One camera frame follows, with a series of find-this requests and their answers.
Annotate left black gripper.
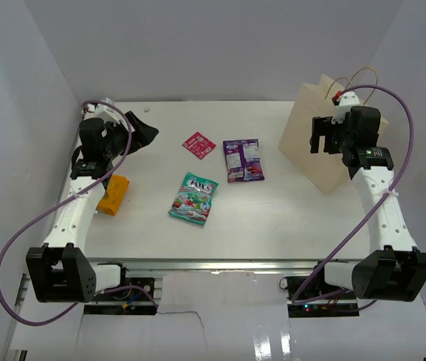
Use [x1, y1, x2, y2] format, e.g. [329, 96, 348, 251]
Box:
[102, 112, 158, 160]

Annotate red snack sachet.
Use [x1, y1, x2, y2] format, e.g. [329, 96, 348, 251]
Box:
[182, 132, 216, 159]

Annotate orange mango gummy packet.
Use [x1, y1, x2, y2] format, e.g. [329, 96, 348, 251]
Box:
[97, 174, 129, 216]

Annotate green Fox's candy packet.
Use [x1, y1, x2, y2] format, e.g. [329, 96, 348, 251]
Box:
[168, 172, 218, 226]

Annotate purple snack packet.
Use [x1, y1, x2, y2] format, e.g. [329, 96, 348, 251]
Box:
[223, 138, 265, 183]

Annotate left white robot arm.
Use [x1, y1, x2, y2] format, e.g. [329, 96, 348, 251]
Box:
[26, 111, 159, 303]

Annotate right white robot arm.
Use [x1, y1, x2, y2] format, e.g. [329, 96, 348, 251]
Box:
[310, 106, 426, 302]

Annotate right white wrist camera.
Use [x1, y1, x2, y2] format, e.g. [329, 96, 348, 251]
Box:
[331, 91, 360, 124]

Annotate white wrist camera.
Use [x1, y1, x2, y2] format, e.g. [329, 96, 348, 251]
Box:
[83, 102, 123, 124]
[331, 91, 360, 124]

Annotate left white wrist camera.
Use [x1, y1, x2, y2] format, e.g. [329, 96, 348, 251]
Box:
[83, 102, 123, 124]

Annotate aluminium table rail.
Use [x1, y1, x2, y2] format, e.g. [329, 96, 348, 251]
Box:
[84, 258, 364, 274]

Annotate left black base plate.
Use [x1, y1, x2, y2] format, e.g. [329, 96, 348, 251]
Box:
[84, 277, 163, 316]

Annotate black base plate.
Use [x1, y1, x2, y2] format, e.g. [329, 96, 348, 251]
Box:
[278, 276, 360, 319]
[84, 277, 163, 316]

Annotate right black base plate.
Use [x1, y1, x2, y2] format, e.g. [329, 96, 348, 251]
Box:
[278, 276, 360, 319]

